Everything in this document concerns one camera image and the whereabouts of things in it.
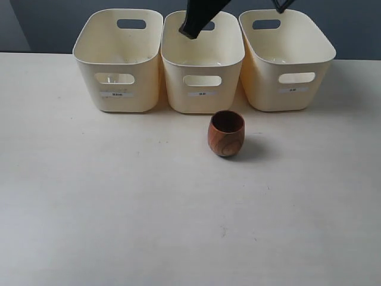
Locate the brown wooden cup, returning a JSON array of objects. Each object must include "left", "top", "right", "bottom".
[{"left": 208, "top": 110, "right": 245, "bottom": 157}]

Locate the cream right storage bin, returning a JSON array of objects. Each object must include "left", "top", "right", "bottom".
[{"left": 239, "top": 10, "right": 336, "bottom": 112}]

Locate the cream storage bin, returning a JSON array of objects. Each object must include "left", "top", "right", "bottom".
[
  {"left": 239, "top": 10, "right": 336, "bottom": 112},
  {"left": 161, "top": 11, "right": 245, "bottom": 114},
  {"left": 73, "top": 8, "right": 163, "bottom": 113}
]

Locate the cream middle storage bin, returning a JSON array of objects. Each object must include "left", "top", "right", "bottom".
[{"left": 161, "top": 11, "right": 245, "bottom": 114}]

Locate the cream left storage bin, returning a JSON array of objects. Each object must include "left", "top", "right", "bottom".
[{"left": 73, "top": 8, "right": 163, "bottom": 113}]

